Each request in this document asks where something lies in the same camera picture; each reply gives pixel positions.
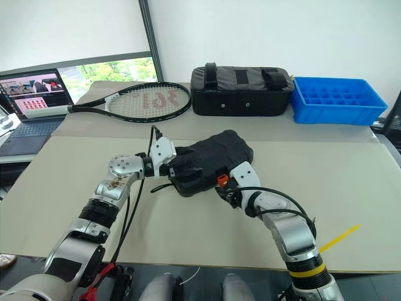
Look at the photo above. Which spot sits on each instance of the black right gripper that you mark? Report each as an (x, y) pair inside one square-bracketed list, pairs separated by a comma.
[(233, 197)]

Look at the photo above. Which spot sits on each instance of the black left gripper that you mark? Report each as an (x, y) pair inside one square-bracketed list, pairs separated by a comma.
[(175, 163)]

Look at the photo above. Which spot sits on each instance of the black plastic tool case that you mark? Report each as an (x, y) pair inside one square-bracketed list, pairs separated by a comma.
[(216, 156)]

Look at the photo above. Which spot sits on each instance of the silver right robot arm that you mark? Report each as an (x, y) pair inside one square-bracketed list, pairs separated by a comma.
[(288, 232)]

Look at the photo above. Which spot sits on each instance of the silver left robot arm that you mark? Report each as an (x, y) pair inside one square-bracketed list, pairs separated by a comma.
[(122, 166)]

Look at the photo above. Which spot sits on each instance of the black white tennis racket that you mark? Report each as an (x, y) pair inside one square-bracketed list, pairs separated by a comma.
[(150, 100)]

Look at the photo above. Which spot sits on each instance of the black fabric bag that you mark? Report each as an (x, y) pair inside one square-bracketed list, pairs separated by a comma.
[(238, 97)]

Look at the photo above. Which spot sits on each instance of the grey rounded robot leg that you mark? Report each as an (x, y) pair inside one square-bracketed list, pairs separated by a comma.
[(236, 288), (159, 288)]

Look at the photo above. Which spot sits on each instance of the yellow tape strip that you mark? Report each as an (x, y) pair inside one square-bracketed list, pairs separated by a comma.
[(340, 238)]

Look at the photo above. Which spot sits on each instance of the blue plastic divided crate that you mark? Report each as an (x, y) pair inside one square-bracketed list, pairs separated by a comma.
[(338, 108)]

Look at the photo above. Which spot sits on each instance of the black block under table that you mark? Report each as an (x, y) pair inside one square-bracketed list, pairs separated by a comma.
[(120, 283)]

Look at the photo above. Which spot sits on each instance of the open laptop computer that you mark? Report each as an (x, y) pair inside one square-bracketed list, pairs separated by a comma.
[(31, 94)]

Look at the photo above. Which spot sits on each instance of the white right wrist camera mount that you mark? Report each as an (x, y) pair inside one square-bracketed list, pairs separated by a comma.
[(247, 175)]

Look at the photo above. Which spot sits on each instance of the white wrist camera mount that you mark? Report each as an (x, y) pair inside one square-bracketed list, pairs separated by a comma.
[(163, 150), (247, 175)]

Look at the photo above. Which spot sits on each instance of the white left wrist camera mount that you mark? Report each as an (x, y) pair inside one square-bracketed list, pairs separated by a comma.
[(163, 150)]

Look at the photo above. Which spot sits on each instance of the grey window frame post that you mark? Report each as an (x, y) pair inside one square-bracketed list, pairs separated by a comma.
[(152, 40)]

